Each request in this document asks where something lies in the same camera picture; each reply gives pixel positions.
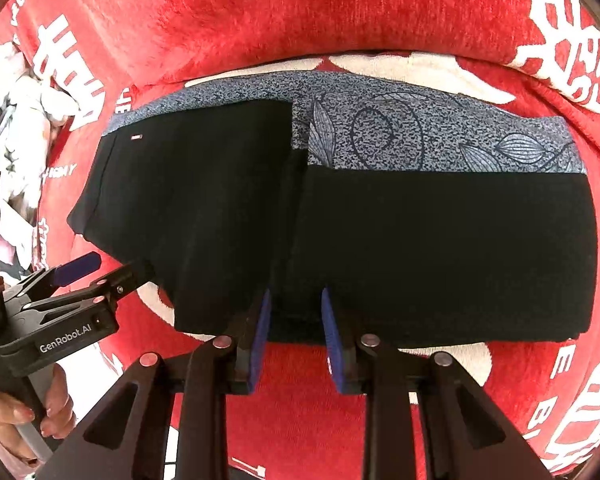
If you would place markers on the white floral cloth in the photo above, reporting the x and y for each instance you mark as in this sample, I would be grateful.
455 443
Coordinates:
20 125

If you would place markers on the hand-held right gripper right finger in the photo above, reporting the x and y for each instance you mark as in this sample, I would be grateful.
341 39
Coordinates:
330 340

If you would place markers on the blue-grey leaf-patterned cloth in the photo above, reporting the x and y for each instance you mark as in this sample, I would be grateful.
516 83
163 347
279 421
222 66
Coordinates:
430 125

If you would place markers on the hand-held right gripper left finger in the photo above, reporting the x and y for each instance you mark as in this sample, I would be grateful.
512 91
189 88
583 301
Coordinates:
262 340

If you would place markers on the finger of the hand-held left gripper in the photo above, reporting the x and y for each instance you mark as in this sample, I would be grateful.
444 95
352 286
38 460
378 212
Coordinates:
125 280
77 265

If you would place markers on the black pants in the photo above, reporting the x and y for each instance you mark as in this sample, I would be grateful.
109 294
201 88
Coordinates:
405 250

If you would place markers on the red printed blanket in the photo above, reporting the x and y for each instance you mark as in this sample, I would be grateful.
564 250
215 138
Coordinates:
280 10

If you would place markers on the person's left hand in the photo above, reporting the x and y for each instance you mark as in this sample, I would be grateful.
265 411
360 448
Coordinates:
60 405

